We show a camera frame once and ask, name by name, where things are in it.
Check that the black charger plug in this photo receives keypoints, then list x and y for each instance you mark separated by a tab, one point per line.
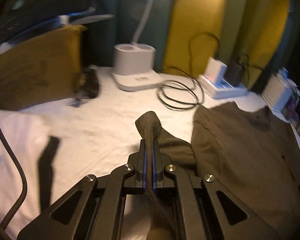
234	73

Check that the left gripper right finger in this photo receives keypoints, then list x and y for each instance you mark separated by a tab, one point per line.
203	208

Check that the yellow curtain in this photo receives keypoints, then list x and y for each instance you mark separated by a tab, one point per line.
233	27

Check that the white power strip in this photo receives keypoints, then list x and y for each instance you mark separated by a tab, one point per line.
222	90

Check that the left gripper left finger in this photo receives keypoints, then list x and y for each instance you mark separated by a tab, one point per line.
94	207

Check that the dark brown t-shirt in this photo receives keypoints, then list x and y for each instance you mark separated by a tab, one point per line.
253	154

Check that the white charger plug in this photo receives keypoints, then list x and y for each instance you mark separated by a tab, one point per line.
215	70

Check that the white desk lamp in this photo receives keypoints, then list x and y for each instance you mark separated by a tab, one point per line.
133	62

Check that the tablet with dark screen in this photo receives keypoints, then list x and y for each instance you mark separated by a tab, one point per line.
20	15

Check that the white tablet stand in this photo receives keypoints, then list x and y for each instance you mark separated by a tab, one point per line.
65	20

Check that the brown cardboard box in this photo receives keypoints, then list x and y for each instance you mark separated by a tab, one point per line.
42	69

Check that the white perforated plastic basket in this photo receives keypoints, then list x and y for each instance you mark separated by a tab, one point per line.
280	91

